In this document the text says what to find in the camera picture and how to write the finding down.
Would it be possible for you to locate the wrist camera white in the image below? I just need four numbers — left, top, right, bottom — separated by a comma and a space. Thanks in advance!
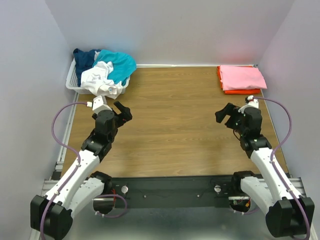
92, 95, 112, 114
238, 95, 259, 114

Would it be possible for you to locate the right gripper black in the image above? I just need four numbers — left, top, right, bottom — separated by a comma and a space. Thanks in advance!
215, 102, 247, 136

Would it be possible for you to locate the white plastic laundry basket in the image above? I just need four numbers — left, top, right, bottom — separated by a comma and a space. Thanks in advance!
65, 60, 131, 94

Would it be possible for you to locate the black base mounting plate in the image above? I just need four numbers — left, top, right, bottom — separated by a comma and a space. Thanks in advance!
93, 175, 251, 212

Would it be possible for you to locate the orange folded t shirt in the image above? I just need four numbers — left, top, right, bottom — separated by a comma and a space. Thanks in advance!
217, 65, 264, 95

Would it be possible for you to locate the pink folded t shirt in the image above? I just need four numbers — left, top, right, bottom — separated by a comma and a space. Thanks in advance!
218, 65, 268, 91

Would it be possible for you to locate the white t shirt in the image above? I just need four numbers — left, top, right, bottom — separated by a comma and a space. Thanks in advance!
80, 61, 126, 100

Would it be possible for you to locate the navy blue t shirt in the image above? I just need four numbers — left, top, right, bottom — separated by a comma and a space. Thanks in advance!
73, 48, 101, 87

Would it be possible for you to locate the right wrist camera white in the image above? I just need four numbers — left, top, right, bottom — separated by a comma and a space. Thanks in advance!
238, 95, 259, 114

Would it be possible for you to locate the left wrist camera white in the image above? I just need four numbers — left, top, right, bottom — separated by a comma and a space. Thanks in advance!
92, 95, 112, 114

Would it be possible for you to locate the teal t shirt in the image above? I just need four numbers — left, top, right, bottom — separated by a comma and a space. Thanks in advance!
92, 49, 137, 87

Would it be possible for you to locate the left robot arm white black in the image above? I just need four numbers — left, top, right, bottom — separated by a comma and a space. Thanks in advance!
30, 97, 133, 240

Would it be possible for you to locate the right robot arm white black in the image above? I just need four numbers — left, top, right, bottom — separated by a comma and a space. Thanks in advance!
215, 99, 315, 239

